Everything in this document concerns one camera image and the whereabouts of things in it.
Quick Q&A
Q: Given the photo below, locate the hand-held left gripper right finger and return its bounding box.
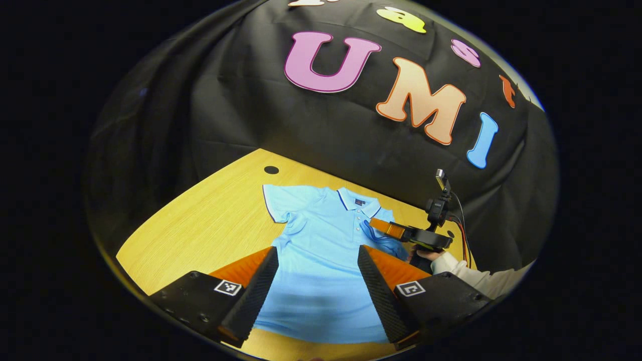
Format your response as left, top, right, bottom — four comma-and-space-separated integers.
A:
357, 244, 493, 351

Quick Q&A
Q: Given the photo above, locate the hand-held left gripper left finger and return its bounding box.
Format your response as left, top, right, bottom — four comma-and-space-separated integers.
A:
149, 246, 279, 349

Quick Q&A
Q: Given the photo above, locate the light blue T-shirt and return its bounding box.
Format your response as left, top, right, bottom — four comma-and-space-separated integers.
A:
253, 184, 409, 344

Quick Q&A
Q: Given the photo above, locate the black backdrop cloth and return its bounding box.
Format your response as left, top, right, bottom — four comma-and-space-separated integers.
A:
83, 0, 560, 274

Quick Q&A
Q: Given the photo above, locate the red and black cable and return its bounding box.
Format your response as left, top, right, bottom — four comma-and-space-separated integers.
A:
448, 193, 473, 266

